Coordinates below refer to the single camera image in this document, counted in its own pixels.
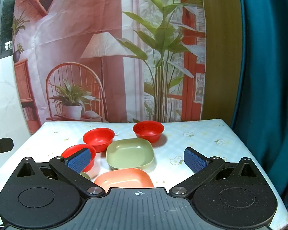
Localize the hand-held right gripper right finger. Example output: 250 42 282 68
169 147 263 198

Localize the red plastic bowl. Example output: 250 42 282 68
133 121 165 143
83 128 115 152
61 144 97 172

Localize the white marble board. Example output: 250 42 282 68
0 56 32 141

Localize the green square plate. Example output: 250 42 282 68
106 138 155 170

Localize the dark window frame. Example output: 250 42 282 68
0 0 20 59

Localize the pink square plate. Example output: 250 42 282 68
94 168 154 193

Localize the floral checked tablecloth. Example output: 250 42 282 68
0 118 288 228

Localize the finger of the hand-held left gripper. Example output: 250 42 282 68
0 137 14 167

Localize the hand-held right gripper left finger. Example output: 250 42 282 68
15 147 106 198

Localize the teal curtain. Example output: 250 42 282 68
230 0 288 211

